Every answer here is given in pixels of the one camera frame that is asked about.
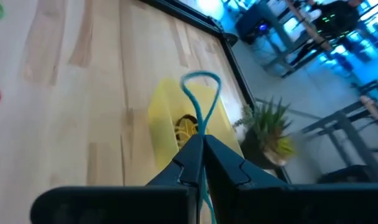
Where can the wide black rubber band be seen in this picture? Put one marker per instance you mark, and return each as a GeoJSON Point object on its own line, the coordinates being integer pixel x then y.
{"type": "Point", "coordinates": [189, 117]}

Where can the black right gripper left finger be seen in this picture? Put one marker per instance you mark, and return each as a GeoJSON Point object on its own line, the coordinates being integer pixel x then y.
{"type": "Point", "coordinates": [186, 168]}

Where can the small potted succulent plant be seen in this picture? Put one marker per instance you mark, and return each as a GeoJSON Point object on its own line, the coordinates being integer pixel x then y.
{"type": "Point", "coordinates": [266, 130]}

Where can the teal rubber band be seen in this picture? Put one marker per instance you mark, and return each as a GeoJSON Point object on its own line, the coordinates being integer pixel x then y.
{"type": "Point", "coordinates": [200, 73]}

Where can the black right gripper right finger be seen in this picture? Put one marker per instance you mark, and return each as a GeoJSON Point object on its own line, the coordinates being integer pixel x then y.
{"type": "Point", "coordinates": [226, 168]}

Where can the yellow translucent plastic bin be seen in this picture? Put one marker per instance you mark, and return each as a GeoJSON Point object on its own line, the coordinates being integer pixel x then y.
{"type": "Point", "coordinates": [164, 118]}

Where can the yellow rubber band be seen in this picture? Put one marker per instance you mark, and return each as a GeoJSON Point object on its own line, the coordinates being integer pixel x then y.
{"type": "Point", "coordinates": [184, 133]}

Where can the grey metal background table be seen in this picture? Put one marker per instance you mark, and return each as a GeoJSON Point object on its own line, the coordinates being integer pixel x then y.
{"type": "Point", "coordinates": [347, 130]}

